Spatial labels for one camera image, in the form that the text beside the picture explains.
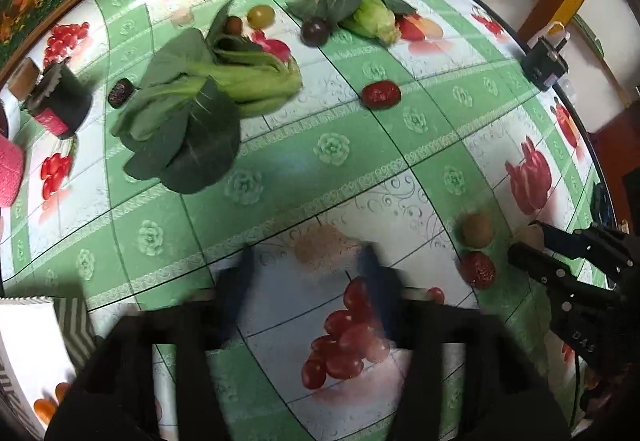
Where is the beige cake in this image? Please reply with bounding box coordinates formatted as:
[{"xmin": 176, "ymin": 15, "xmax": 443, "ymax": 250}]
[
  {"xmin": 512, "ymin": 223, "xmax": 544, "ymax": 251},
  {"xmin": 294, "ymin": 224, "xmax": 360, "ymax": 275}
]

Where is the beige cake top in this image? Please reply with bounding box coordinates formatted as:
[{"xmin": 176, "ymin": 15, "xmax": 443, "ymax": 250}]
[{"xmin": 294, "ymin": 224, "xmax": 360, "ymax": 275}]

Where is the red jujube beside kiwi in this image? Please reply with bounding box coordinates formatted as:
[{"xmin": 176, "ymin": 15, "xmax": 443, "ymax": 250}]
[{"xmin": 460, "ymin": 250, "xmax": 497, "ymax": 291}]

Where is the brown kiwi fruit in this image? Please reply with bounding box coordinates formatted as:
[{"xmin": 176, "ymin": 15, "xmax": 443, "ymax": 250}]
[{"xmin": 460, "ymin": 212, "xmax": 495, "ymax": 249}]

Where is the striped white box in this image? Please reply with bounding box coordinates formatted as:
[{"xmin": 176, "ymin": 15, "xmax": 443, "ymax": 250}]
[{"xmin": 1, "ymin": 296, "xmax": 96, "ymax": 440}]

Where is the small black box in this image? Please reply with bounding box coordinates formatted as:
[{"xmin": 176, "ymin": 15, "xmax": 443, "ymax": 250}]
[{"xmin": 521, "ymin": 32, "xmax": 570, "ymax": 91}]

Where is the red jujube on green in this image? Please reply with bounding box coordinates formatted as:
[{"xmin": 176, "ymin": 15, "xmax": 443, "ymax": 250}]
[{"xmin": 360, "ymin": 80, "xmax": 401, "ymax": 110}]

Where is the pink knitted jar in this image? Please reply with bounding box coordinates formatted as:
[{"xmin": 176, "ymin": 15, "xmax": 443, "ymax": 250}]
[{"xmin": 0, "ymin": 136, "xmax": 24, "ymax": 208}]

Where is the large bok choy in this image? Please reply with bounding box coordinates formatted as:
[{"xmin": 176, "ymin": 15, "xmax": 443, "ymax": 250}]
[{"xmin": 111, "ymin": 4, "xmax": 303, "ymax": 194}]

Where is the dark plum left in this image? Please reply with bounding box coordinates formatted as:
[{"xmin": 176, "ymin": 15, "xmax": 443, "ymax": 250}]
[{"xmin": 107, "ymin": 78, "xmax": 136, "ymax": 109}]

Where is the dark plum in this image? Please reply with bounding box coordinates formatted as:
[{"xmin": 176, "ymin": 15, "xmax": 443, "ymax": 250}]
[
  {"xmin": 107, "ymin": 78, "xmax": 136, "ymax": 109},
  {"xmin": 300, "ymin": 18, "xmax": 331, "ymax": 48}
]

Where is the black jar with cork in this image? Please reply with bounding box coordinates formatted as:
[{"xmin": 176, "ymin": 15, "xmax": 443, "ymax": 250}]
[{"xmin": 8, "ymin": 57, "xmax": 92, "ymax": 140}]

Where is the green fruit tablecloth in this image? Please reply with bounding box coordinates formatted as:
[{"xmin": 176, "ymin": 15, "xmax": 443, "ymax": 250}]
[{"xmin": 1, "ymin": 0, "xmax": 598, "ymax": 440}]

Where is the dark plum right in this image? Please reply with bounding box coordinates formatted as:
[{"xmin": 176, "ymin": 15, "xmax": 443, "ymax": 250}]
[{"xmin": 300, "ymin": 18, "xmax": 331, "ymax": 48}]

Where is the small bok choy with corn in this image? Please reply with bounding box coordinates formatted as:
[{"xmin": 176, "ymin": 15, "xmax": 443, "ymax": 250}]
[{"xmin": 286, "ymin": 0, "xmax": 416, "ymax": 47}]

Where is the small brown fruit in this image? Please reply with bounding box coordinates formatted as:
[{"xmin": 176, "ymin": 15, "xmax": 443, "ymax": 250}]
[{"xmin": 224, "ymin": 16, "xmax": 243, "ymax": 36}]

